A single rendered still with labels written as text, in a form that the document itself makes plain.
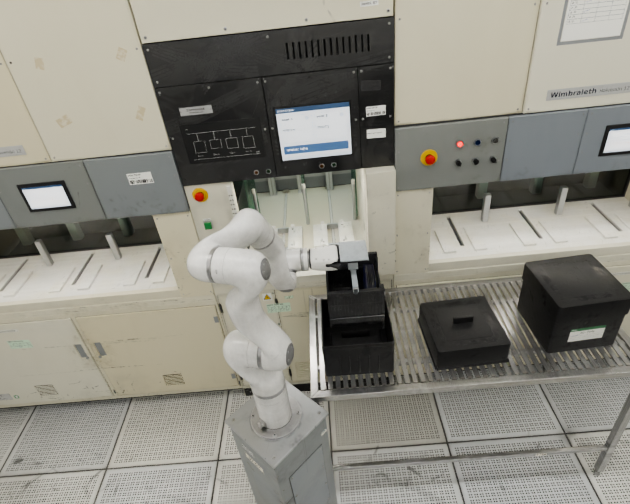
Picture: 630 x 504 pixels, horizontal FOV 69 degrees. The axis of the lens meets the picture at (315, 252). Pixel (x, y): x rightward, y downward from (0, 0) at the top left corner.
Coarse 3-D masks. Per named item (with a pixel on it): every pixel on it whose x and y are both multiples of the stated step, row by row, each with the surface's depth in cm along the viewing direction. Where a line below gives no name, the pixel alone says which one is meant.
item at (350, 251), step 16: (352, 256) 160; (368, 256) 178; (336, 272) 181; (352, 272) 165; (336, 288) 186; (352, 288) 185; (368, 288) 161; (384, 288) 160; (336, 304) 164; (352, 304) 164; (368, 304) 164; (384, 304) 165; (336, 320) 169; (352, 320) 169; (368, 320) 169
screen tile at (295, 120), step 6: (306, 114) 174; (282, 120) 175; (288, 120) 175; (294, 120) 175; (300, 120) 175; (282, 126) 176; (288, 126) 176; (294, 126) 176; (306, 126) 176; (312, 126) 176; (282, 132) 178; (294, 132) 178; (300, 132) 178; (306, 132) 178; (312, 132) 178; (282, 138) 179; (288, 138) 179; (294, 138) 179; (300, 138) 179; (306, 138) 179; (312, 138) 179
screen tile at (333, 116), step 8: (320, 112) 173; (328, 112) 173; (336, 112) 174; (344, 112) 174; (320, 120) 175; (328, 120) 175; (336, 120) 175; (344, 120) 175; (336, 128) 177; (344, 128) 177; (320, 136) 179; (328, 136) 179; (336, 136) 179; (344, 136) 179
